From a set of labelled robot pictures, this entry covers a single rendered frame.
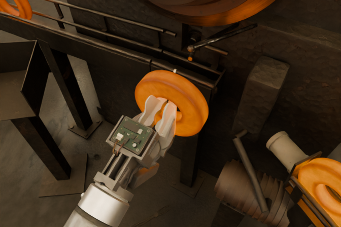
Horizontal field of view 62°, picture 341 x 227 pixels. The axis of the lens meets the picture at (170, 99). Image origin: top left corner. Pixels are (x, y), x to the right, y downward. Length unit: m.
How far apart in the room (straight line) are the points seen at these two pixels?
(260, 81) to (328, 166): 0.22
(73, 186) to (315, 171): 1.07
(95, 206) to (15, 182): 1.11
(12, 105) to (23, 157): 0.67
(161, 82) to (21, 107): 0.54
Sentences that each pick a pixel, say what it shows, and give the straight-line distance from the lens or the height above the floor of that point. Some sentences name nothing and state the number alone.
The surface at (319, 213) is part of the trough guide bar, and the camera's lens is 0.70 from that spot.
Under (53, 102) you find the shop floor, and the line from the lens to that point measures 1.76.
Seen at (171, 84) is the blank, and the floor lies 0.90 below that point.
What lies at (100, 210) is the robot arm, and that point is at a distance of 0.48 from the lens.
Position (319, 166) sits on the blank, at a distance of 0.65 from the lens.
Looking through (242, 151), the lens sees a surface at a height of 0.59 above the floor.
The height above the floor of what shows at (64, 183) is 0.01.
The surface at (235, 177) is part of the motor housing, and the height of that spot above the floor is 0.53.
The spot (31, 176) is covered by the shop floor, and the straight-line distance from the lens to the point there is 1.55.
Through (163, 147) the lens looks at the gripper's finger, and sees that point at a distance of 0.52.
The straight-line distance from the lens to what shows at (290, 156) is 0.72.
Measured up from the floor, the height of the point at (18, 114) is 0.60.
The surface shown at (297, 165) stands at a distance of 0.68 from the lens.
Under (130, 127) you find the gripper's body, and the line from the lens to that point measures 0.47.
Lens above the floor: 1.28
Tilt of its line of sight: 51 degrees down
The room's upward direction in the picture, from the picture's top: straight up
